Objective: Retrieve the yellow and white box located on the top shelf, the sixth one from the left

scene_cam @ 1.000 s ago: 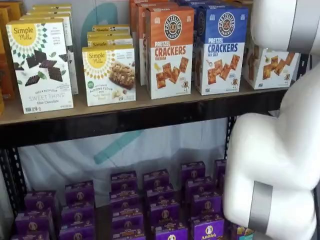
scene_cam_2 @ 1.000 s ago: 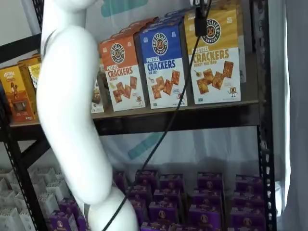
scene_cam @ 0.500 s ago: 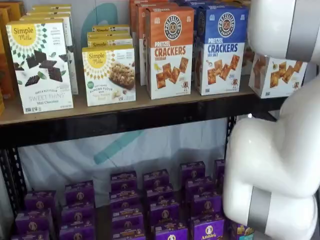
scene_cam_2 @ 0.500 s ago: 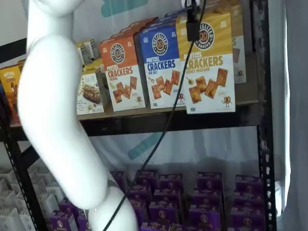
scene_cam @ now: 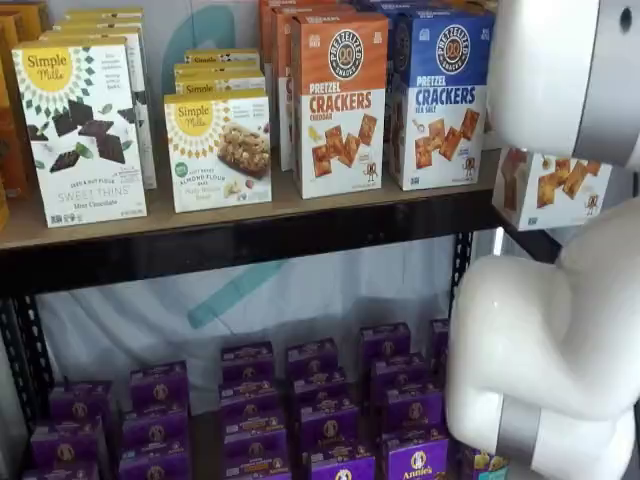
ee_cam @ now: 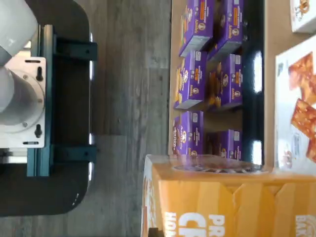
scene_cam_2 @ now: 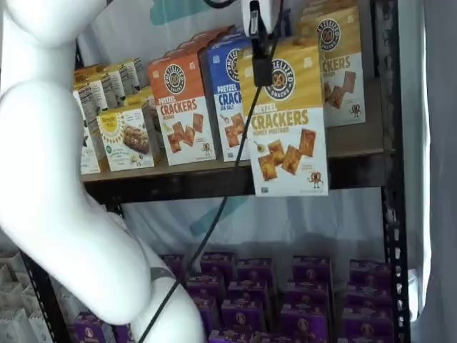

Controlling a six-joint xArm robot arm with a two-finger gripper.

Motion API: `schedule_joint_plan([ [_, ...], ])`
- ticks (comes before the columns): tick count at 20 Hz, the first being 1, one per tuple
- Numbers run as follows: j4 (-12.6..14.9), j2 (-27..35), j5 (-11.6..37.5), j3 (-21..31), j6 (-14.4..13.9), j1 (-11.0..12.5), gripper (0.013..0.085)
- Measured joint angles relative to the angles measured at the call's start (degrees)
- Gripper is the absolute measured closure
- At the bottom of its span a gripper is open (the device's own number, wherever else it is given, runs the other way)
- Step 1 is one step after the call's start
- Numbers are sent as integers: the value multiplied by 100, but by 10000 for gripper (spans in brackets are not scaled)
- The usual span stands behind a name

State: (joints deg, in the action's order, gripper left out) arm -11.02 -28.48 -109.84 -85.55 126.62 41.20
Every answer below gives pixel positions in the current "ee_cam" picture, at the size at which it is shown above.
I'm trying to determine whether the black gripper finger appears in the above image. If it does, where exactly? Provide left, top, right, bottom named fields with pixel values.
left=148, top=227, right=165, bottom=237

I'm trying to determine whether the yellow and white cracker box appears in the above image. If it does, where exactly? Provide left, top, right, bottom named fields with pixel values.
left=141, top=154, right=316, bottom=237

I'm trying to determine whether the purple snack box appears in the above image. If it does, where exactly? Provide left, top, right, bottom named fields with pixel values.
left=172, top=110, right=205, bottom=157
left=206, top=0, right=244, bottom=61
left=178, top=0, right=215, bottom=57
left=173, top=50, right=208, bottom=111
left=206, top=52, right=243, bottom=112
left=205, top=129, right=242, bottom=161

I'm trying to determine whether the white sea salt cracker box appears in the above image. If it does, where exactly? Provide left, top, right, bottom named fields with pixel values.
left=275, top=36, right=316, bottom=171

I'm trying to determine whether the white pretzel cracker box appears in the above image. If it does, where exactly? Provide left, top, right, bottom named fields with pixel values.
left=289, top=0, right=316, bottom=34

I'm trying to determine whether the dark rounded cart platform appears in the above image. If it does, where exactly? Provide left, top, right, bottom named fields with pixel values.
left=0, top=0, right=94, bottom=218

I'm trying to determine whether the black metal shelf rail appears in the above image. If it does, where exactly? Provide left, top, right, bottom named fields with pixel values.
left=240, top=0, right=267, bottom=166

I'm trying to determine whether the teal metal base frame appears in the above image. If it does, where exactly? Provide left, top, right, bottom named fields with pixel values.
left=26, top=24, right=100, bottom=177

